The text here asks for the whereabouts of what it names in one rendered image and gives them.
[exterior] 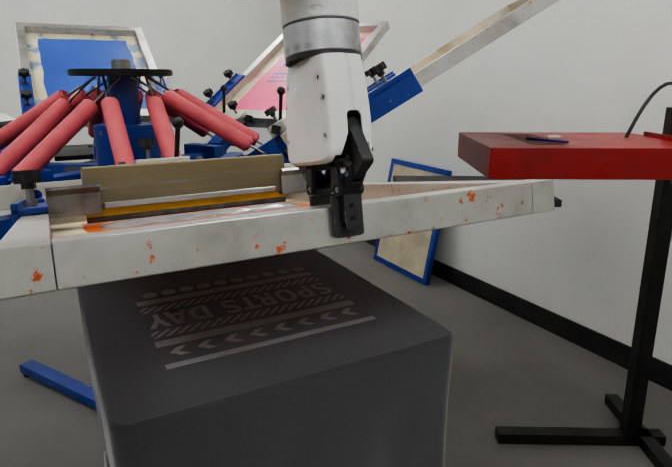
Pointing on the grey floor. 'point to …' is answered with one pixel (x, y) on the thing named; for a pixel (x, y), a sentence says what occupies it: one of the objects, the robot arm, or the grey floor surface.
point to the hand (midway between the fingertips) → (336, 215)
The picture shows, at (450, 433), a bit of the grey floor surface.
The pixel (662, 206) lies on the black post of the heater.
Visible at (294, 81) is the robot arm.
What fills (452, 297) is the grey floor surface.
